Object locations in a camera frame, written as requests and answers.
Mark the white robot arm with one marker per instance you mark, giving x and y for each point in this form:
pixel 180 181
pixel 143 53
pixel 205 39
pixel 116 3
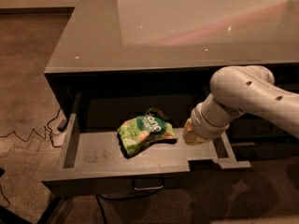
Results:
pixel 235 91

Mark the grey drawer cabinet counter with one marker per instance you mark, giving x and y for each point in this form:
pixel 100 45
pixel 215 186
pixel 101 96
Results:
pixel 117 58

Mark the black power adapter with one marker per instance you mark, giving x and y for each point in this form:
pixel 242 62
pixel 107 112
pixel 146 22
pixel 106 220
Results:
pixel 62 125

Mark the green snack bag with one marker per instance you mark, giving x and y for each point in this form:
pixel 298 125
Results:
pixel 137 134

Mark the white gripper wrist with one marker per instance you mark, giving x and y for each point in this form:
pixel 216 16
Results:
pixel 199 123

